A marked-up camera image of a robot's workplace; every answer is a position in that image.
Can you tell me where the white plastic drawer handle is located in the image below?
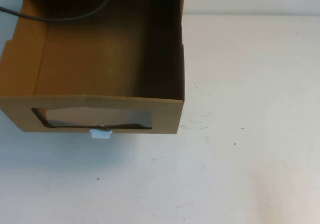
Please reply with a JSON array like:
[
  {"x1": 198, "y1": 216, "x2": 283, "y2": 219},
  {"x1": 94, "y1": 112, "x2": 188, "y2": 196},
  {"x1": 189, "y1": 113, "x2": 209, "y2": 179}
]
[{"x1": 90, "y1": 128, "x2": 113, "y2": 141}]

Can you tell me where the cardboard shoe box drawer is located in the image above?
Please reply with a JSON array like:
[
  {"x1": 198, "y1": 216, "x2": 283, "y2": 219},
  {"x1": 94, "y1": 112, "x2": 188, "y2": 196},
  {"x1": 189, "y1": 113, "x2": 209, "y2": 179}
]
[{"x1": 0, "y1": 0, "x2": 188, "y2": 136}]

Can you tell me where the black cable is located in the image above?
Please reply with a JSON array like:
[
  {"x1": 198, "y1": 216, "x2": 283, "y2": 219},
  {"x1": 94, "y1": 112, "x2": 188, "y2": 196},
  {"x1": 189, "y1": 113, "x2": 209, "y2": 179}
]
[{"x1": 0, "y1": 0, "x2": 116, "y2": 22}]

